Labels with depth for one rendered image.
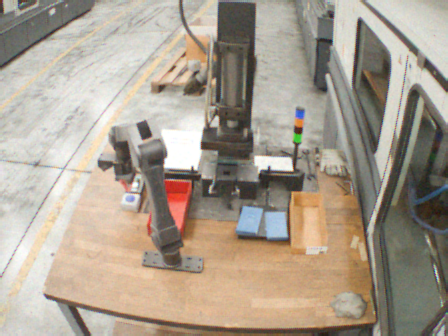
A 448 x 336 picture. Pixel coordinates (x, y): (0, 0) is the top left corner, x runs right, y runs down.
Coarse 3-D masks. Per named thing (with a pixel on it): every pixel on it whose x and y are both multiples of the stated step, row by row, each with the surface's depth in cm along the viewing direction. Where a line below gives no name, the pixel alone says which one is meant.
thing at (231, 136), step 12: (228, 120) 143; (204, 132) 149; (216, 132) 149; (228, 132) 141; (240, 132) 142; (252, 132) 150; (204, 144) 145; (216, 144) 145; (228, 144) 144; (240, 144) 144; (252, 144) 144
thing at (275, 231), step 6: (270, 216) 147; (276, 216) 147; (282, 216) 147; (270, 222) 144; (282, 222) 144; (270, 228) 142; (276, 228) 142; (282, 228) 142; (270, 234) 139; (276, 234) 139; (282, 234) 139; (270, 240) 137
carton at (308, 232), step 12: (300, 192) 150; (300, 204) 153; (312, 204) 153; (300, 216) 149; (312, 216) 149; (324, 216) 140; (300, 228) 144; (312, 228) 144; (324, 228) 137; (300, 240) 139; (312, 240) 139; (324, 240) 134; (300, 252) 134; (312, 252) 134; (324, 252) 134
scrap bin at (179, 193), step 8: (168, 184) 157; (176, 184) 157; (184, 184) 156; (168, 192) 159; (176, 192) 159; (184, 192) 159; (168, 200) 155; (176, 200) 156; (184, 200) 156; (176, 208) 152; (184, 208) 144; (176, 216) 148; (184, 216) 143; (184, 224) 143
